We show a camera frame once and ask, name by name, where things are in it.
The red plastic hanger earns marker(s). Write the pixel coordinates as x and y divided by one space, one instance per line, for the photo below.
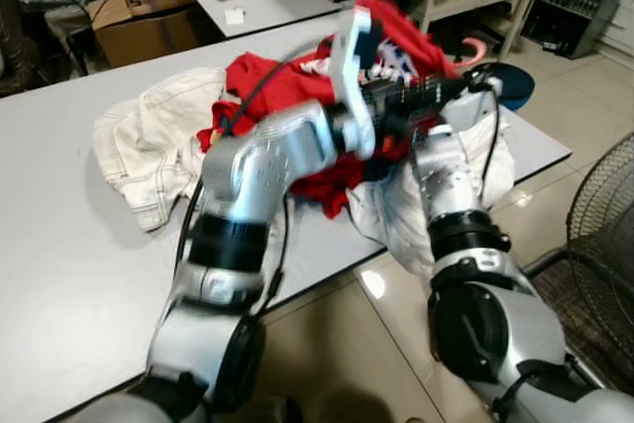
485 50

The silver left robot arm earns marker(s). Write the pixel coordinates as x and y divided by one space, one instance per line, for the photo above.
267 160

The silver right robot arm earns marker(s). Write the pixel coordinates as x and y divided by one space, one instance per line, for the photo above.
451 180

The blue round basin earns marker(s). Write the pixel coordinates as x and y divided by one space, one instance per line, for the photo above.
515 91

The plain red garment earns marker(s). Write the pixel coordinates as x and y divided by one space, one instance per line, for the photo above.
267 81

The black amplifier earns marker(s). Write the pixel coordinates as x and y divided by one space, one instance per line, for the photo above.
570 12

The white drawer cabinet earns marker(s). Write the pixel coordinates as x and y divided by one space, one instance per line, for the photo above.
622 7

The small white box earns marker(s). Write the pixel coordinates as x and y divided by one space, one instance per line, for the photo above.
235 16

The cream stitched garment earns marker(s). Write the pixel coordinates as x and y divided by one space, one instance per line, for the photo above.
149 146

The grey folding table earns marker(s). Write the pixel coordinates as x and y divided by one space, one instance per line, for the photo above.
59 274

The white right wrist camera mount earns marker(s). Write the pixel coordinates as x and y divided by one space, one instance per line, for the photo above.
471 111

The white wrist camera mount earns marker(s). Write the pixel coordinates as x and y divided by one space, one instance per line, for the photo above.
471 111
347 76

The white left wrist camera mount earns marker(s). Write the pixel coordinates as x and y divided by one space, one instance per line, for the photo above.
347 76

